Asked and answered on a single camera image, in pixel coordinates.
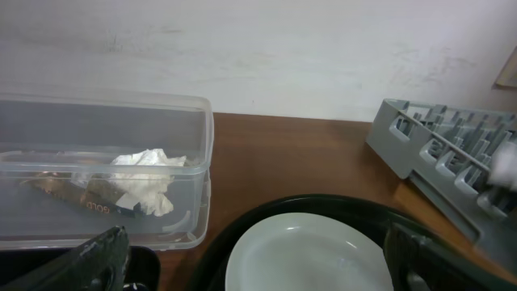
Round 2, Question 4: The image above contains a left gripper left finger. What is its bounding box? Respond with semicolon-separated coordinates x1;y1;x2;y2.
1;226;130;291

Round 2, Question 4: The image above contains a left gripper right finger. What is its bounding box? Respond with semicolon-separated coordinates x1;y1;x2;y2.
383;224;516;291

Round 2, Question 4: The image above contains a gold snack wrapper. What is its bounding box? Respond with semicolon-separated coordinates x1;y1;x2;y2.
20;172;144;218

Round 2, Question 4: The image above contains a white tissue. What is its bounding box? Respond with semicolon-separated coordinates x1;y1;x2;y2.
109;149;187;217

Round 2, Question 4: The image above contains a grey dishwasher rack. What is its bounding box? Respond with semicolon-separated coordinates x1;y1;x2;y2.
366;99;516;272

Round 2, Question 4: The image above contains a black rectangular tray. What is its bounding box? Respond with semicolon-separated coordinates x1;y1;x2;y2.
1;247;161;290

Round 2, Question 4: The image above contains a clear plastic storage bin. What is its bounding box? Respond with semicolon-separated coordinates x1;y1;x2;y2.
1;91;214;251

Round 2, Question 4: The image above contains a round black serving tray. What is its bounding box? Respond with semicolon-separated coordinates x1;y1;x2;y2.
186;193;517;291

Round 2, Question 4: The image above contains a grey ceramic plate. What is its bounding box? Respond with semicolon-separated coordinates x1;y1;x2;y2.
225;213;393;291

